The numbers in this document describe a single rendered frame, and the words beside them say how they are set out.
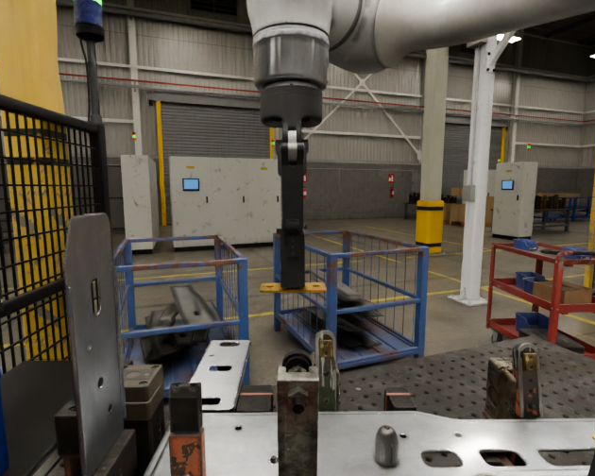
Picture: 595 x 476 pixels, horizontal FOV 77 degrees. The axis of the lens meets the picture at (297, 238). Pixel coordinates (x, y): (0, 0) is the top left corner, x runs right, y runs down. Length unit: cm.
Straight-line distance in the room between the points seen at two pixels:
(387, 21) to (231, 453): 62
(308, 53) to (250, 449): 53
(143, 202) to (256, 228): 244
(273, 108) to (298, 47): 7
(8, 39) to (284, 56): 81
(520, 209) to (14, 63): 1065
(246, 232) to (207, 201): 110
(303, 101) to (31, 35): 80
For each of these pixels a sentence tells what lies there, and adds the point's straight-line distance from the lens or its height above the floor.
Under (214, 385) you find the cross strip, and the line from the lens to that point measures 78.
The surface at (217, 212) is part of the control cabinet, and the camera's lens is 831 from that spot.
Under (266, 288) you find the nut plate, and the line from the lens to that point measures 47.
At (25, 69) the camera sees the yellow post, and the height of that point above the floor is 164.
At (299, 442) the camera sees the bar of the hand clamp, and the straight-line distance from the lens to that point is 38.
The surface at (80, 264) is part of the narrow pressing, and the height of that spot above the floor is 128.
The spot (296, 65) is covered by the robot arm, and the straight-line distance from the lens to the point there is 44.
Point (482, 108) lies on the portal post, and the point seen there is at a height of 224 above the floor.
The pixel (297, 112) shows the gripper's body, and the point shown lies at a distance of 44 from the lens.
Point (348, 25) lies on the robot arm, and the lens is 54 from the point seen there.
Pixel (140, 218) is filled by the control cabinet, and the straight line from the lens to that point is 820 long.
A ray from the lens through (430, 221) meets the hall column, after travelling 785.
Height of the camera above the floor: 137
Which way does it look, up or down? 8 degrees down
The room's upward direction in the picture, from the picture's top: straight up
